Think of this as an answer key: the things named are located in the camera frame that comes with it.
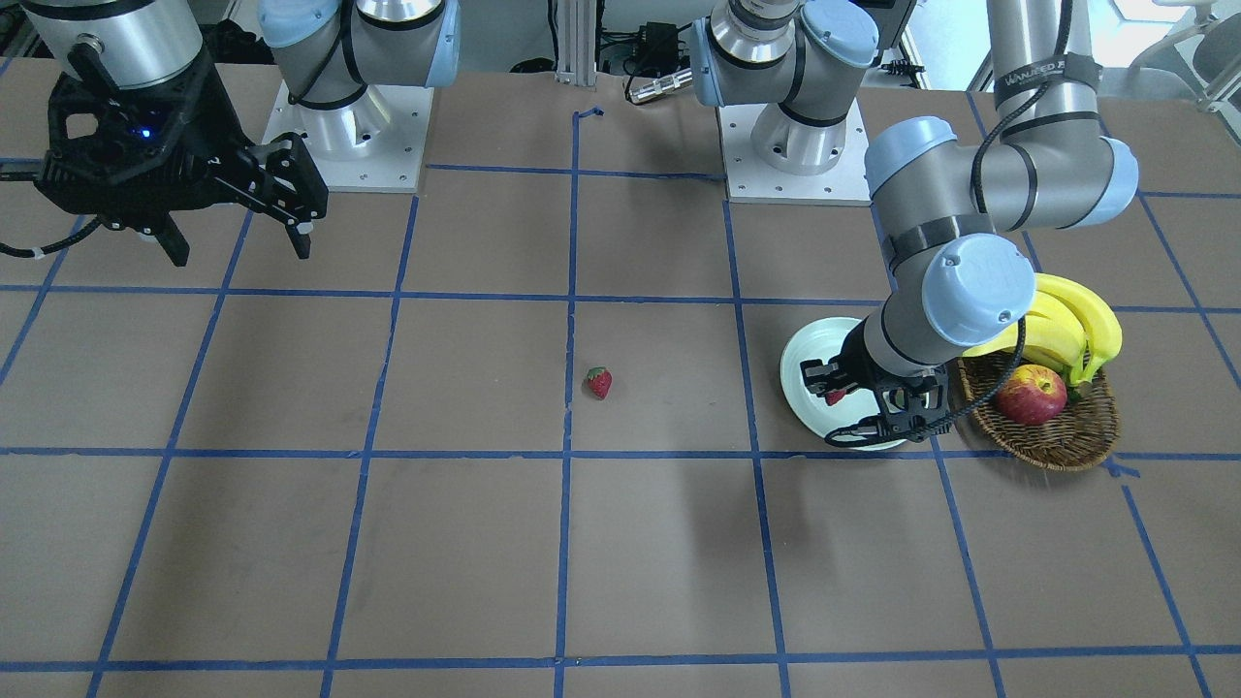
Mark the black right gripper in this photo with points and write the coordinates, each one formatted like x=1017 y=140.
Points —
x=206 y=118

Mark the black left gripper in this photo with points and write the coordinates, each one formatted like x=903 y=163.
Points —
x=859 y=365

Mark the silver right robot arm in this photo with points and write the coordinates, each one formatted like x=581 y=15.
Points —
x=329 y=53

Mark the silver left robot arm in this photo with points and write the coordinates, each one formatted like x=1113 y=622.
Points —
x=945 y=208

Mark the red apple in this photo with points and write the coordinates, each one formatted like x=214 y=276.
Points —
x=1033 y=395

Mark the yellow banana bunch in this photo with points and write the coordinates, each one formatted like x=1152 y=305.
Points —
x=1071 y=329

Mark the black power adapter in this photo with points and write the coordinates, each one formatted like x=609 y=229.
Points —
x=657 y=46

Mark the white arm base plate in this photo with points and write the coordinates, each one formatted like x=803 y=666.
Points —
x=769 y=159
x=375 y=145

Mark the aluminium frame post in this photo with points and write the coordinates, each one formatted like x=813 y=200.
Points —
x=576 y=37

